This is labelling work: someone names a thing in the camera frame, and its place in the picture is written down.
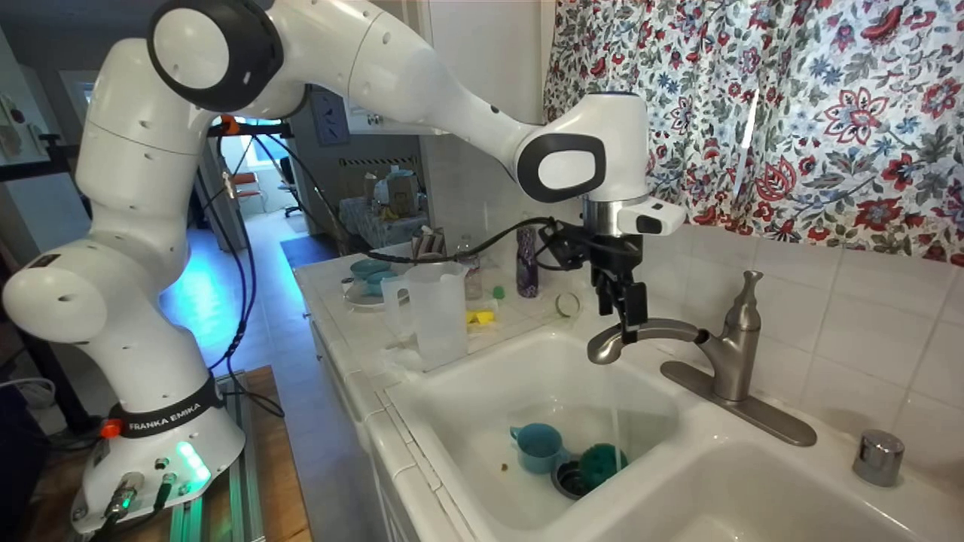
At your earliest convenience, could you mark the black cable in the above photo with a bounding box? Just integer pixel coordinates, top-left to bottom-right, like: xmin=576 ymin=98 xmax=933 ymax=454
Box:
xmin=197 ymin=134 xmax=287 ymax=419

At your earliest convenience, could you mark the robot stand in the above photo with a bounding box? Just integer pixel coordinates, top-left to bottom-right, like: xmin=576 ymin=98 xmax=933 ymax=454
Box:
xmin=23 ymin=365 xmax=313 ymax=542

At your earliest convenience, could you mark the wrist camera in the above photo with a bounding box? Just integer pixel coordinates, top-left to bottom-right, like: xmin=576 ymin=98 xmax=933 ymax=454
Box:
xmin=538 ymin=221 xmax=596 ymax=273

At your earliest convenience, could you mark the stack of teal bowls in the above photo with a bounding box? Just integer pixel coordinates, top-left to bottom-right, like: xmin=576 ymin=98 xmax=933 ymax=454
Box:
xmin=349 ymin=257 xmax=401 ymax=297

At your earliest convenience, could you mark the framed wall picture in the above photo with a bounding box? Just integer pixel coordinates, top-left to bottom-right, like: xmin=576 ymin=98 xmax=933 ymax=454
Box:
xmin=310 ymin=89 xmax=352 ymax=147

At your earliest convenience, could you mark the green scrubber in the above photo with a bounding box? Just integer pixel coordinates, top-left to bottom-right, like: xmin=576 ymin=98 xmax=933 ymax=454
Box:
xmin=578 ymin=442 xmax=629 ymax=492

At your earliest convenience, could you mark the clear plastic bottle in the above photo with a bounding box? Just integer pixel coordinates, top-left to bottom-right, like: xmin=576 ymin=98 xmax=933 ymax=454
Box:
xmin=456 ymin=234 xmax=484 ymax=301

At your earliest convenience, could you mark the white plate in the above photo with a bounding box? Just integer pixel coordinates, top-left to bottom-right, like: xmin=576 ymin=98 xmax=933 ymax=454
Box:
xmin=342 ymin=277 xmax=412 ymax=309

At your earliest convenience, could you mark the office chair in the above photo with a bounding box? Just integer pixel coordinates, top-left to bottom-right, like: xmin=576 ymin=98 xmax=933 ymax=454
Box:
xmin=277 ymin=156 xmax=304 ymax=218

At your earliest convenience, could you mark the purple bottle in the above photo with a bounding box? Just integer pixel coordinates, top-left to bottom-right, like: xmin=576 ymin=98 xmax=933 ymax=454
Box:
xmin=516 ymin=225 xmax=541 ymax=299

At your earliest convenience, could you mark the table with cloth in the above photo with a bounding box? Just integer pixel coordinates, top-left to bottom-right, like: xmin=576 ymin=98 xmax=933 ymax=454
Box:
xmin=337 ymin=167 xmax=432 ymax=251

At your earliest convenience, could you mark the teal cup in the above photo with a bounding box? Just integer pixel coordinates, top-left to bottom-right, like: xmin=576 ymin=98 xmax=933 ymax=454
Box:
xmin=509 ymin=422 xmax=571 ymax=476

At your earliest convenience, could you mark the chrome round cap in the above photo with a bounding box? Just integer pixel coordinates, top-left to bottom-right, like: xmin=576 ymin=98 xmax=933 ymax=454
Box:
xmin=852 ymin=429 xmax=906 ymax=488

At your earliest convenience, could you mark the clear plastic measuring jug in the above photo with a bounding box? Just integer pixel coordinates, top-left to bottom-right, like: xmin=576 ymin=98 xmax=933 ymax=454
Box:
xmin=380 ymin=261 xmax=470 ymax=371

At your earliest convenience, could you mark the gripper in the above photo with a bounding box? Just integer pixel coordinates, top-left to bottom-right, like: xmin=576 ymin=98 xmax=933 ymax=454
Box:
xmin=587 ymin=234 xmax=649 ymax=345

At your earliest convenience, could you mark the orange chair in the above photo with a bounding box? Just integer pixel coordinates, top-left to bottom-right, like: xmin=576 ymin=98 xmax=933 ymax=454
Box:
xmin=231 ymin=171 xmax=266 ymax=216

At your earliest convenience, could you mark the brushed steel tap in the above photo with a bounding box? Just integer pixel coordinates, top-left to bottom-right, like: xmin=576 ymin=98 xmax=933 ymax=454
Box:
xmin=587 ymin=270 xmax=819 ymax=447

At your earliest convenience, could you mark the white double sink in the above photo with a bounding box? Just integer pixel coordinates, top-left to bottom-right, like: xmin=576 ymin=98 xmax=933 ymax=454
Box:
xmin=383 ymin=325 xmax=964 ymax=542

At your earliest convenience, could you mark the tap lever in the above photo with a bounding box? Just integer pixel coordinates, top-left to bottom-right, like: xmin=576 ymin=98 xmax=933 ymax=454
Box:
xmin=725 ymin=270 xmax=764 ymax=333

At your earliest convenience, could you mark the floral curtain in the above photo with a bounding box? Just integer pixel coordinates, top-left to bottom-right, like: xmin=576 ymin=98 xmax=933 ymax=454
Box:
xmin=543 ymin=0 xmax=964 ymax=266

